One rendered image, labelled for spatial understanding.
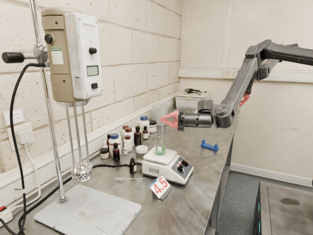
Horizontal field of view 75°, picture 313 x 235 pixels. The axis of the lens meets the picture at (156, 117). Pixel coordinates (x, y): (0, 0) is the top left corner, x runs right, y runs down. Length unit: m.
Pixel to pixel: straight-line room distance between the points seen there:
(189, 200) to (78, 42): 0.63
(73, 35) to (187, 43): 1.89
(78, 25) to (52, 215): 0.59
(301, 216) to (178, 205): 0.93
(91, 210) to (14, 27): 0.67
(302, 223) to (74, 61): 1.40
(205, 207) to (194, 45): 1.82
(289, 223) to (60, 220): 1.18
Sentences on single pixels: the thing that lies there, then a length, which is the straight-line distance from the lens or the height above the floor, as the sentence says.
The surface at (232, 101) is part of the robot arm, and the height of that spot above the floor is 1.09.
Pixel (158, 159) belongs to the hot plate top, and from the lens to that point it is 0.88.
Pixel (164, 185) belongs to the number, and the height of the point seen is 0.77.
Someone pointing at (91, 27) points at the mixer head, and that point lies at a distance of 0.57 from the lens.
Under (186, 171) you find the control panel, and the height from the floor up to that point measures 0.79.
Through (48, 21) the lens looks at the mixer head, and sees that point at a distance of 0.58.
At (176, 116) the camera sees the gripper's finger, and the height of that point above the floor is 1.03.
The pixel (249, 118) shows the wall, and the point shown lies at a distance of 2.33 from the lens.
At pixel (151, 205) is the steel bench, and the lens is 0.79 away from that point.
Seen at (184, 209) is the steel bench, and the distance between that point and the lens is 0.78.
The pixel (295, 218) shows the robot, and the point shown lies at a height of 0.37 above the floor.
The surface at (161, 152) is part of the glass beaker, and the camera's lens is 0.90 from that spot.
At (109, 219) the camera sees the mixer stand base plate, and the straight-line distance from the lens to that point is 0.74.
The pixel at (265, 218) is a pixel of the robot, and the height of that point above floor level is 0.36.
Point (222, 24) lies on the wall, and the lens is 2.29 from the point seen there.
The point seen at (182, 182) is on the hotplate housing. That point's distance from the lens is 0.87.
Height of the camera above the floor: 1.26
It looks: 17 degrees down
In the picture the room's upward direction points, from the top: straight up
